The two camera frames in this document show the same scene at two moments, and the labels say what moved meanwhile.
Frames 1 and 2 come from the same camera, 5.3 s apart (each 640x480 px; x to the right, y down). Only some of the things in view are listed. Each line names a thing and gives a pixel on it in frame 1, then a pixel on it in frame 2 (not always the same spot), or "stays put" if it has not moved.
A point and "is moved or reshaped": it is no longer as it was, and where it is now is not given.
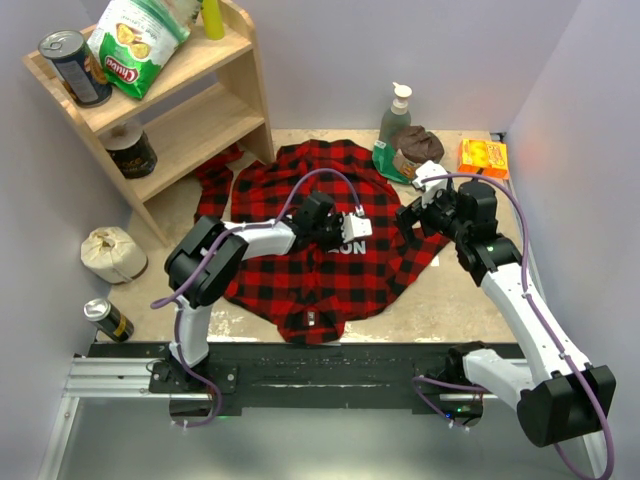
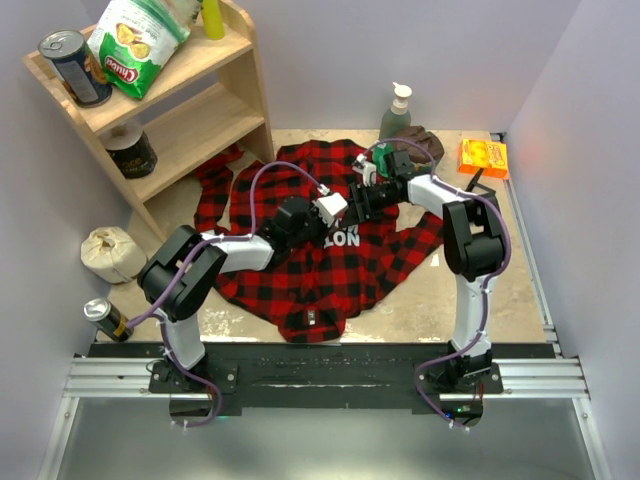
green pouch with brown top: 410,149 stays put
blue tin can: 77,68 stays put
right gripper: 416,212 -> 357,211
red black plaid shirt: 315,295 is moved or reshaped
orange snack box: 483,159 stays put
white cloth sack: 111,254 stays put
